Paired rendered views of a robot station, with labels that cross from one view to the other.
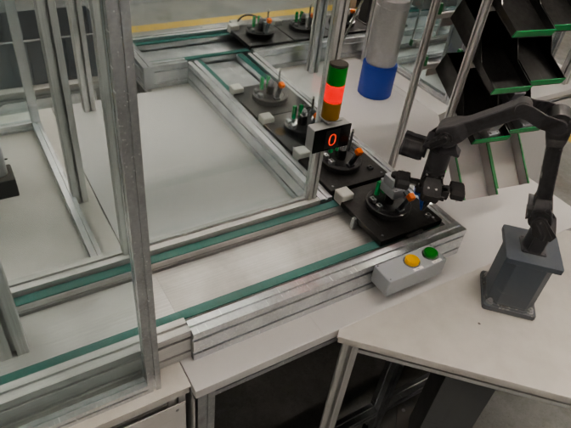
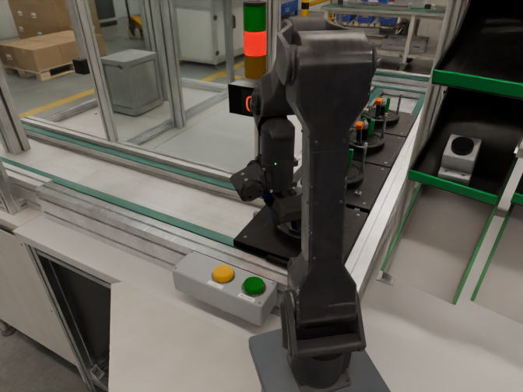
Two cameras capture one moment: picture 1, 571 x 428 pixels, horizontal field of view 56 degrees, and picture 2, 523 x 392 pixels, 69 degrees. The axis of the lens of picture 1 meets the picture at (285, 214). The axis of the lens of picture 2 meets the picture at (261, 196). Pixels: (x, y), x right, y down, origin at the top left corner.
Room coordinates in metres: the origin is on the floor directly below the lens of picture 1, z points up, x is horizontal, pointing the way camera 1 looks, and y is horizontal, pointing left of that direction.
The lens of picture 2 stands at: (0.92, -0.89, 1.51)
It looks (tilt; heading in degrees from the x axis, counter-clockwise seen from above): 33 degrees down; 63
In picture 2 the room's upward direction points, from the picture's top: straight up
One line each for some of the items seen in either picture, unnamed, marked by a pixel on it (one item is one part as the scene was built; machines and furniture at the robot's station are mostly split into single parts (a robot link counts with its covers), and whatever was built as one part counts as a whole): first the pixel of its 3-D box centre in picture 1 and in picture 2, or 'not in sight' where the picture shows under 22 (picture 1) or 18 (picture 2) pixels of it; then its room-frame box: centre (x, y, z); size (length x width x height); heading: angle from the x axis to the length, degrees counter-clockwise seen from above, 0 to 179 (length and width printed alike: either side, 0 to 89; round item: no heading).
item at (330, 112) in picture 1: (330, 108); (255, 65); (1.31, -0.09, 1.28); 0.05 x 0.05 x 0.05
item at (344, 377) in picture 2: (537, 238); (321, 354); (1.12, -0.67, 1.09); 0.07 x 0.07 x 0.06; 81
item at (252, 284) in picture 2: (430, 254); (254, 286); (1.14, -0.42, 0.96); 0.04 x 0.04 x 0.02
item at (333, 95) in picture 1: (334, 92); (254, 42); (1.31, -0.09, 1.33); 0.05 x 0.05 x 0.05
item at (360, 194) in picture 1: (387, 208); (303, 229); (1.33, -0.31, 0.96); 0.24 x 0.24 x 0.02; 35
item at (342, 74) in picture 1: (336, 74); (254, 18); (1.31, -0.09, 1.38); 0.05 x 0.05 x 0.05
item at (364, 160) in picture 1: (342, 152); (340, 163); (1.54, -0.16, 1.01); 0.24 x 0.24 x 0.13; 35
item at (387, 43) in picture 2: not in sight; (405, 43); (5.36, 3.33, 0.36); 0.60 x 0.40 x 0.15; 128
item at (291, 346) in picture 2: (544, 222); (320, 320); (1.11, -0.66, 1.15); 0.09 x 0.07 x 0.06; 162
